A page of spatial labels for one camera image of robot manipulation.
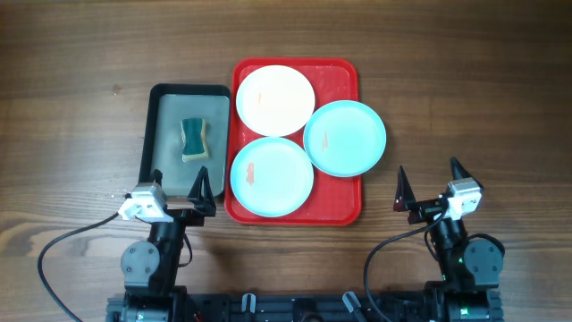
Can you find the light blue plate front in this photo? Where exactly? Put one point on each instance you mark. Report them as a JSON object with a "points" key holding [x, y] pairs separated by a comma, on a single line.
{"points": [[271, 177]]}

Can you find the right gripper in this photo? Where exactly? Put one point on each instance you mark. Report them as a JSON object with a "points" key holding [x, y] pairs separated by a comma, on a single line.
{"points": [[406, 202]]}

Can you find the light blue plate right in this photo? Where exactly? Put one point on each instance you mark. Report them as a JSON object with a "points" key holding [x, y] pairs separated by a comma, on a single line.
{"points": [[345, 138]]}

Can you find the red plastic tray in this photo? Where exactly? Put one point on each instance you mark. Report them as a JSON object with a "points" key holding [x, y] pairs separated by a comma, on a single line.
{"points": [[333, 200]]}

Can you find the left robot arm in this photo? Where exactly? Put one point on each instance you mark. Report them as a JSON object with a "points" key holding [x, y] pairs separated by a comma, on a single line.
{"points": [[150, 267]]}

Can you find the white plate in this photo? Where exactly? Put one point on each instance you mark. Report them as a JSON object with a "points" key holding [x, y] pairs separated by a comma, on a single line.
{"points": [[275, 101]]}

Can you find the black water tray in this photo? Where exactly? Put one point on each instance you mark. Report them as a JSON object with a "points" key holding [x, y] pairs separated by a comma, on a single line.
{"points": [[168, 106]]}

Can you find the green and yellow sponge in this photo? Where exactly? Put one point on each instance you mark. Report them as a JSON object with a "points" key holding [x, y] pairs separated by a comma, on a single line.
{"points": [[193, 134]]}

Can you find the light blue plate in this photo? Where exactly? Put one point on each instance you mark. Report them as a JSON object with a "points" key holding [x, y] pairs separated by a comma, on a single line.
{"points": [[271, 177], [345, 138]]}

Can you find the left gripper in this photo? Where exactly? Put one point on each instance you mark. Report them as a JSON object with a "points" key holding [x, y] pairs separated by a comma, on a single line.
{"points": [[195, 217]]}

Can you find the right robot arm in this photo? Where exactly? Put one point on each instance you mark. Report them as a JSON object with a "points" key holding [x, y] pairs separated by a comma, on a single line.
{"points": [[470, 264]]}

